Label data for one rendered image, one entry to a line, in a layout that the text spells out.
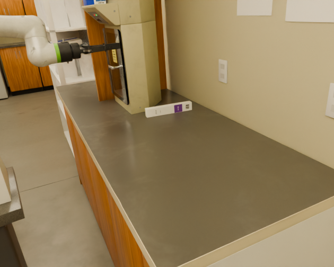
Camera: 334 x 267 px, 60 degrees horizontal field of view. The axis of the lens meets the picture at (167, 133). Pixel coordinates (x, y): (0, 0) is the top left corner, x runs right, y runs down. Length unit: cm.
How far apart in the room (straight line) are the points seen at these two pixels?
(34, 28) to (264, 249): 128
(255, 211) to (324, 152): 42
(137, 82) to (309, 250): 111
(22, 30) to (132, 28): 51
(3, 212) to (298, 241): 89
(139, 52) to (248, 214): 103
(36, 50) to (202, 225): 107
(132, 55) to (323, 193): 108
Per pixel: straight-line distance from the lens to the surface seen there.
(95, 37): 190
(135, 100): 163
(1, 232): 115
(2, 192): 107
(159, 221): 84
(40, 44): 150
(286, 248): 96
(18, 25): 151
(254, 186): 98
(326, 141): 117
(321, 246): 110
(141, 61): 160
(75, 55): 152
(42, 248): 233
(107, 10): 153
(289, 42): 121
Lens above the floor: 149
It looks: 24 degrees down
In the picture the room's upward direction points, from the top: 4 degrees counter-clockwise
